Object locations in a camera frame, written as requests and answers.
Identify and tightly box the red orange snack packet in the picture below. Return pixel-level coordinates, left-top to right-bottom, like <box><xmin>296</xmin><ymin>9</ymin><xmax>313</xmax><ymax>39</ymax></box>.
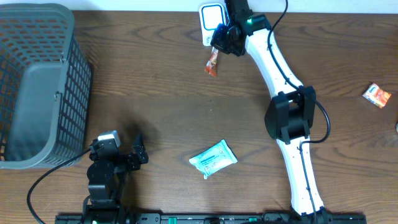
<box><xmin>205</xmin><ymin>47</ymin><xmax>218</xmax><ymax>77</ymax></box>

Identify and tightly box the teal wet wipes pack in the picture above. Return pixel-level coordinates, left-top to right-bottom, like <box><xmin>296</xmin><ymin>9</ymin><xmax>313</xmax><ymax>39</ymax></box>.
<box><xmin>188</xmin><ymin>139</ymin><xmax>238</xmax><ymax>179</ymax></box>

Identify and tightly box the small orange tissue pack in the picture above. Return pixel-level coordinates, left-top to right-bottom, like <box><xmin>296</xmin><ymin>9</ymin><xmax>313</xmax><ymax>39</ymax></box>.
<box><xmin>363</xmin><ymin>83</ymin><xmax>391</xmax><ymax>108</ymax></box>

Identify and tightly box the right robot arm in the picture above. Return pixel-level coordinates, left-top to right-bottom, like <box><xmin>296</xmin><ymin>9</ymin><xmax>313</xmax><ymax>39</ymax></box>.
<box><xmin>211</xmin><ymin>0</ymin><xmax>323</xmax><ymax>217</ymax></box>

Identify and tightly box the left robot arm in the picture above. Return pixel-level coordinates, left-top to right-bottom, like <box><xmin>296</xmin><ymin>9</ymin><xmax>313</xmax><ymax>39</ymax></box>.
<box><xmin>81</xmin><ymin>131</ymin><xmax>149</xmax><ymax>224</ymax></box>

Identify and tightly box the white barcode scanner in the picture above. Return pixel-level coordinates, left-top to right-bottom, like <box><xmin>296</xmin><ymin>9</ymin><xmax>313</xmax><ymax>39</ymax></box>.
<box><xmin>198</xmin><ymin>2</ymin><xmax>226</xmax><ymax>47</ymax></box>

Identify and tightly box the grey plastic mesh basket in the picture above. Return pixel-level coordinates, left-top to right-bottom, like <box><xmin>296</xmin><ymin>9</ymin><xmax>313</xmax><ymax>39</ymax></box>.
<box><xmin>1</xmin><ymin>3</ymin><xmax>92</xmax><ymax>169</ymax></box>

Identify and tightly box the left black cable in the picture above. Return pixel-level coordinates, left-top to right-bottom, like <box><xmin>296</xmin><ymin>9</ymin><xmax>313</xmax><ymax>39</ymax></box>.
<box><xmin>26</xmin><ymin>148</ymin><xmax>93</xmax><ymax>224</ymax></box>

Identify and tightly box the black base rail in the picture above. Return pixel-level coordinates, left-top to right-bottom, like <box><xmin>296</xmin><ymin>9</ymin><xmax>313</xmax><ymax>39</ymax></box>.
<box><xmin>55</xmin><ymin>212</ymin><xmax>368</xmax><ymax>224</ymax></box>

